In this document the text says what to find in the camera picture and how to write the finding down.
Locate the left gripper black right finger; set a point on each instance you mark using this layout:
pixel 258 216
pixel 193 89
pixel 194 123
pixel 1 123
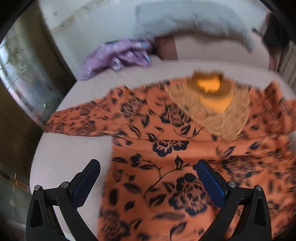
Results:
pixel 254 222

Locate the purple floral cloth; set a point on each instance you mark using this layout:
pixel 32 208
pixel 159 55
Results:
pixel 117 55

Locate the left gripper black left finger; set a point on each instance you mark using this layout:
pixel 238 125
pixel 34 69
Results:
pixel 42 223

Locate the striped floral headboard cushion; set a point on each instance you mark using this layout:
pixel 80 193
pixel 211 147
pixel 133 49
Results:
pixel 287 67

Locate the pink bolster cushion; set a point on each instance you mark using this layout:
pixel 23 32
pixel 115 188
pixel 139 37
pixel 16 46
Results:
pixel 208 48

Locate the black garment on headboard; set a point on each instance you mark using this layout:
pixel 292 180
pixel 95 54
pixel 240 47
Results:
pixel 276 36

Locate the wooden glass door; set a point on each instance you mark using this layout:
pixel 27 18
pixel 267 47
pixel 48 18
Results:
pixel 33 83

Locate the grey quilted pillow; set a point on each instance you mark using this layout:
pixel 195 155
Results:
pixel 160 18

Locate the orange black floral garment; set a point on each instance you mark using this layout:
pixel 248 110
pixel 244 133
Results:
pixel 160 131

